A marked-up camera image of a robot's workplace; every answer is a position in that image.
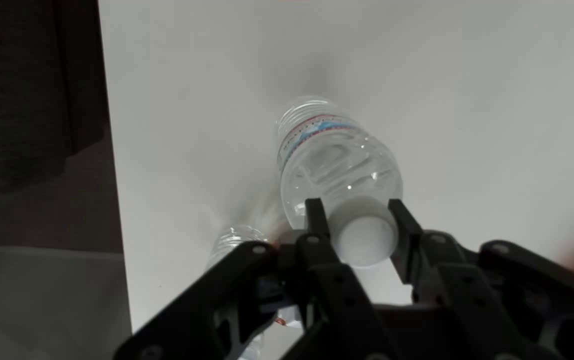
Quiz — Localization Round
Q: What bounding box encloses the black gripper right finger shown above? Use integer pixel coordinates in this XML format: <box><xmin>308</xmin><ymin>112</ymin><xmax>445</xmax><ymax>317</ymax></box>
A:
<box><xmin>389</xmin><ymin>195</ymin><xmax>574</xmax><ymax>360</ymax></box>

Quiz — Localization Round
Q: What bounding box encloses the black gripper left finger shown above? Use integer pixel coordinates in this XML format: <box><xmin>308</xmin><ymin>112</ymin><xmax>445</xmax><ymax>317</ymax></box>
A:
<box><xmin>112</xmin><ymin>195</ymin><xmax>382</xmax><ymax>360</ymax></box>

